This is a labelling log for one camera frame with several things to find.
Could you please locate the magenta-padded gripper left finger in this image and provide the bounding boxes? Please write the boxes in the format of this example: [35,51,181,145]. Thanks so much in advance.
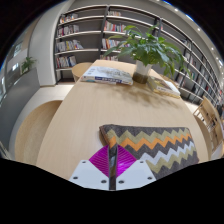
[68,143,111,191]

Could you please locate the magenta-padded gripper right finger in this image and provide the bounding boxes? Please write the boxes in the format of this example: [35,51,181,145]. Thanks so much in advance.
[115,144,158,191]

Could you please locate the zigzag-patterned grey towel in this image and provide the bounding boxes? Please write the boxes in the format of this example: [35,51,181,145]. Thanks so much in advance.
[98,123,200,191]

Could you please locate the round-backed wooden chair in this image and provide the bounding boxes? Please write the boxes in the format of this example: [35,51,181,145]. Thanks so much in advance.
[71,61,94,83]
[194,115,213,155]
[14,99,64,166]

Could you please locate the yellow-covered book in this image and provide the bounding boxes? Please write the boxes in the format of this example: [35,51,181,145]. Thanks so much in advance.
[146,75,182,99]

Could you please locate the white-covered book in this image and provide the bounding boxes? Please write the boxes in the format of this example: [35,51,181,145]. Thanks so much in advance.
[80,65,134,86]

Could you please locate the grey partition counter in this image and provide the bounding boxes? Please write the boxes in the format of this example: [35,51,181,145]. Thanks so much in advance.
[0,68,41,148]

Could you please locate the green plant in white pot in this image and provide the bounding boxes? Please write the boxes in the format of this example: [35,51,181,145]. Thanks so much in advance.
[103,23,191,84]

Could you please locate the small green potted plant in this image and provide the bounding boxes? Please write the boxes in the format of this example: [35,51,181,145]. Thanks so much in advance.
[20,55,38,74]

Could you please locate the grey shelf unit with books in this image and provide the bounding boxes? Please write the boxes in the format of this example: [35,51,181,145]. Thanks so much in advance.
[53,3,223,104]

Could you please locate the ceiling lights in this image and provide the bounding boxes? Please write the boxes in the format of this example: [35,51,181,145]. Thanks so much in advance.
[159,0,224,68]

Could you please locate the open-frame wooden chair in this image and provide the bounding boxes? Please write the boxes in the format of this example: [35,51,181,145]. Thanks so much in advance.
[193,96,224,151]

